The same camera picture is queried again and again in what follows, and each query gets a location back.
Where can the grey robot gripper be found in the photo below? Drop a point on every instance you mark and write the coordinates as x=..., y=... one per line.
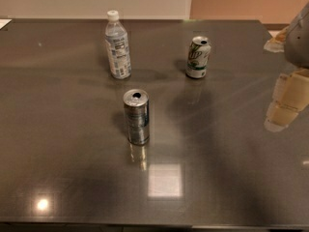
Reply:
x=298, y=45

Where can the clear blue-label plastic bottle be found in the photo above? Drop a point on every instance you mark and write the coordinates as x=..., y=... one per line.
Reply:
x=116, y=40

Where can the white green 7up can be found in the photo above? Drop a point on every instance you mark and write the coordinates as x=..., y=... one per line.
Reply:
x=198, y=57

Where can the slim silver drink can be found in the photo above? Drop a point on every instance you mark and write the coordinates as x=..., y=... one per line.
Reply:
x=136, y=108

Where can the white paper sheet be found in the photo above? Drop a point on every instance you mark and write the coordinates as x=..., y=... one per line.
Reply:
x=4, y=23

